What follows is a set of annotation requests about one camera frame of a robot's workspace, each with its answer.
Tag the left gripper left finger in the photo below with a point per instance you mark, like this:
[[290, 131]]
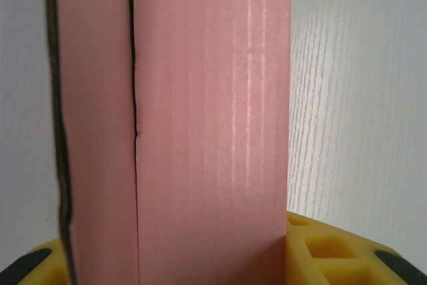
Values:
[[33, 265]]

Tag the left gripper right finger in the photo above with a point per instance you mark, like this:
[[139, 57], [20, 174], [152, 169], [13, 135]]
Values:
[[333, 258]]

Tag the pink paper box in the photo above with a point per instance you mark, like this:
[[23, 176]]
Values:
[[200, 98]]

